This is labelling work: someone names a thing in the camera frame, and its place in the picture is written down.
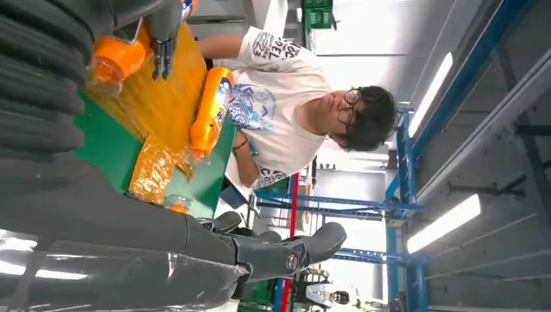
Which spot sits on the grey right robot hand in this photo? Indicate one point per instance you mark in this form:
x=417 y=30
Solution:
x=107 y=241

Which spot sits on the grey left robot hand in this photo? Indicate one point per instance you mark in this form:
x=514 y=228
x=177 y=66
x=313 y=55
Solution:
x=165 y=21

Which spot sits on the yellow plastic sheet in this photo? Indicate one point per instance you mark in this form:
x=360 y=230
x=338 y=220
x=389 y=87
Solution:
x=168 y=99

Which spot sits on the green table mat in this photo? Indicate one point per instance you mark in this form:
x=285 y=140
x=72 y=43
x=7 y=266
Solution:
x=107 y=146

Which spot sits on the person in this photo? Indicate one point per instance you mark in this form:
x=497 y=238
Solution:
x=275 y=107

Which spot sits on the green crate stack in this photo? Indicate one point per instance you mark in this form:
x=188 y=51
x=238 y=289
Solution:
x=318 y=15

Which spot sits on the red pole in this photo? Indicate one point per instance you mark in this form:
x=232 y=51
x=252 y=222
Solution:
x=292 y=202

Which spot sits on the black eyeglasses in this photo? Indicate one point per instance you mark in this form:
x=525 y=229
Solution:
x=348 y=107

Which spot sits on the background robot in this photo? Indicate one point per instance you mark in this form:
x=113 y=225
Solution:
x=320 y=293

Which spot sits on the long ceiling light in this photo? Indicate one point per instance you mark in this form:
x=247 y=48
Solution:
x=430 y=94
x=443 y=224

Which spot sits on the blue metal frame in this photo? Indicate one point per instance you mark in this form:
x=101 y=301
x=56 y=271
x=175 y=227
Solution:
x=404 y=181

